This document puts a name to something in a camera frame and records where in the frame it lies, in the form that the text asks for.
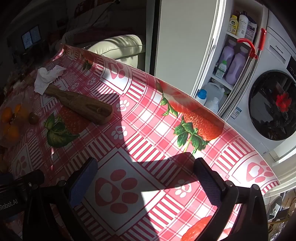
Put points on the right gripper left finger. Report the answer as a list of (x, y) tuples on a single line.
[(81, 179)]

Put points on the cream leather sofa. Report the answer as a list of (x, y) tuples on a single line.
[(128, 49)]

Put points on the red-handled mop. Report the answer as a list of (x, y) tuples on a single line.
[(245, 77)]

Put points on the red checkered strawberry tablecloth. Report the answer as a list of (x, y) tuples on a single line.
[(144, 188)]

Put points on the crumpled white tissue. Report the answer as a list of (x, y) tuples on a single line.
[(45, 77)]

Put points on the white storage cabinet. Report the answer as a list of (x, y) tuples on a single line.
[(192, 35)]

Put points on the white washing machine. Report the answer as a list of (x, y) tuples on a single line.
[(265, 114)]

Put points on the wooden fish-shaped board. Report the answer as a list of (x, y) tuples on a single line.
[(90, 108)]

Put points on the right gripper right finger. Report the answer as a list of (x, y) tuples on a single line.
[(211, 182)]

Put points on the clear glass fruit bowl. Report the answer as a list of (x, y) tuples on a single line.
[(14, 122)]

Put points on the purple detergent bottle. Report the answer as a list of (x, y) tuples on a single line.
[(236, 66), (227, 53)]

